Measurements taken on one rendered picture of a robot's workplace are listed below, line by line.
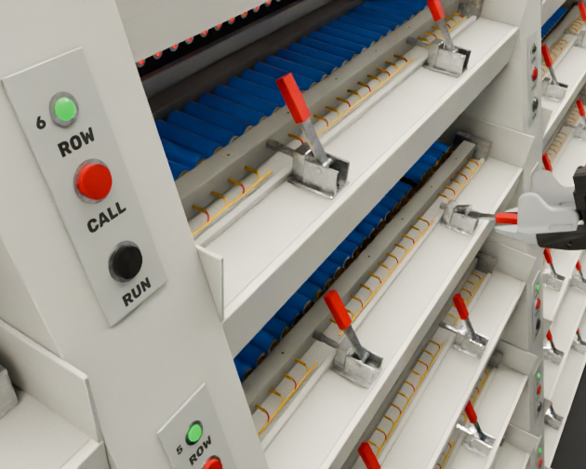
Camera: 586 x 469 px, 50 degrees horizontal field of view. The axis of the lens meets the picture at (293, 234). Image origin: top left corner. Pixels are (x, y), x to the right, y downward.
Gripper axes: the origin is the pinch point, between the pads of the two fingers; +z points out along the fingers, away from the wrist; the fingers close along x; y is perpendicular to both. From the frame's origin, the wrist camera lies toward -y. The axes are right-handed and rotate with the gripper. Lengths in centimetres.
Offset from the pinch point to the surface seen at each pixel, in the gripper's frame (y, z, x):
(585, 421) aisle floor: -90, 21, -58
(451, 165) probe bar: 5.0, 9.5, -8.5
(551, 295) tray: -38, 14, -40
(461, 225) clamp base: 1.0, 5.7, 0.9
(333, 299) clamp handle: 8.9, 5.6, 26.9
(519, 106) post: 8.0, 2.7, -18.1
